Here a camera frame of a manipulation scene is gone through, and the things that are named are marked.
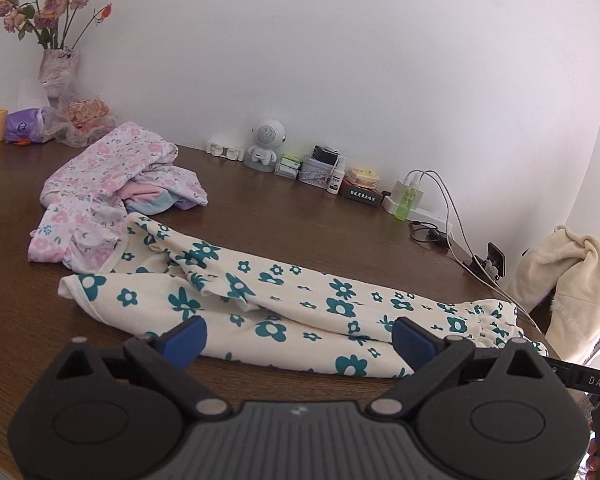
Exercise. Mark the white charger plug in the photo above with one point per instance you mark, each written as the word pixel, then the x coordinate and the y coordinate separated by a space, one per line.
pixel 414 178

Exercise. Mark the red and black box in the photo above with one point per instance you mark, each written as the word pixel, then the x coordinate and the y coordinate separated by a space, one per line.
pixel 361 195

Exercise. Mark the black clip holder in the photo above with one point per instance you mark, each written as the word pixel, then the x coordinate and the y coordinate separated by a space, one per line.
pixel 477 266

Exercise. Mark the cream fleece garment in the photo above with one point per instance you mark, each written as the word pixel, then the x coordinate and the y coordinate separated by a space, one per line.
pixel 545 280

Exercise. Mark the green spray bottle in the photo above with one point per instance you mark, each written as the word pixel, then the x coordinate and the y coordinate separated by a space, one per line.
pixel 407 205

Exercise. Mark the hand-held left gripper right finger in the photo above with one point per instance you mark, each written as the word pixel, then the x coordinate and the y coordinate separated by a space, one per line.
pixel 410 344

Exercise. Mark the lavender printed tin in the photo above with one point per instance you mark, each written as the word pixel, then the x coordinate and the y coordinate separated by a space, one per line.
pixel 315 172

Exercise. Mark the dried pink flowers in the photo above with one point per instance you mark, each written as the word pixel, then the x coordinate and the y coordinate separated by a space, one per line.
pixel 55 4

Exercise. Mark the purple tissue packet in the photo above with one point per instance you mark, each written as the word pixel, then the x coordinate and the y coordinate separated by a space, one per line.
pixel 27 125

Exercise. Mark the pink floral garment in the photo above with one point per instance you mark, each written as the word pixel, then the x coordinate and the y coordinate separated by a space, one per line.
pixel 105 160

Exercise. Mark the dark phone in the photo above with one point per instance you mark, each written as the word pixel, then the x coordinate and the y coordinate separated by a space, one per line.
pixel 497 260

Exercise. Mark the white robot speaker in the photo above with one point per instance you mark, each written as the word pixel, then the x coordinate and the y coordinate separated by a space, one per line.
pixel 266 135

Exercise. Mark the pastel pink blue cloth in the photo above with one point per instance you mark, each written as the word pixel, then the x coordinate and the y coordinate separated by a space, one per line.
pixel 150 197

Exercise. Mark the yellow floral packet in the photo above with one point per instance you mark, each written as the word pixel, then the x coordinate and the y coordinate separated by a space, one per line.
pixel 364 177

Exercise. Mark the white spray bottle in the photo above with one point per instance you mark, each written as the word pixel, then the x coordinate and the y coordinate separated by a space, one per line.
pixel 336 180

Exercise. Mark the cream teal flower garment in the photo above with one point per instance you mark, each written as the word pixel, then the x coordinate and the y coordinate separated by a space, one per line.
pixel 305 305

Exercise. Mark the green white small box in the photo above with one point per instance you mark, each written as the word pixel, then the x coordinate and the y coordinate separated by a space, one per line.
pixel 287 166

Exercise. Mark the white power strip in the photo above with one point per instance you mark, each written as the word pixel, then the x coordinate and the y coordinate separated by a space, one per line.
pixel 430 216

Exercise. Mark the beige charger plug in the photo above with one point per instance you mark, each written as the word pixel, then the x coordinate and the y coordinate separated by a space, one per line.
pixel 396 191

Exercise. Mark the black small device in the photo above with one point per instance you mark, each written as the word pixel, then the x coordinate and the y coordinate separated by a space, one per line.
pixel 325 153

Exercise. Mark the person's right hand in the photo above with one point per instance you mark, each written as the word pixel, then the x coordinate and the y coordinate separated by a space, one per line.
pixel 593 454

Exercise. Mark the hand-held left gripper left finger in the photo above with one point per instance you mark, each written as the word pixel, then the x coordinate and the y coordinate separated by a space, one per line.
pixel 187 337

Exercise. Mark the wrapped flower vase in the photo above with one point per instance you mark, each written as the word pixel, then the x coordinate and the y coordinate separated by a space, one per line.
pixel 57 67

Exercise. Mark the clear plastic bag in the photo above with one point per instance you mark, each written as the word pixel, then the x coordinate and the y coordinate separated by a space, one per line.
pixel 87 112

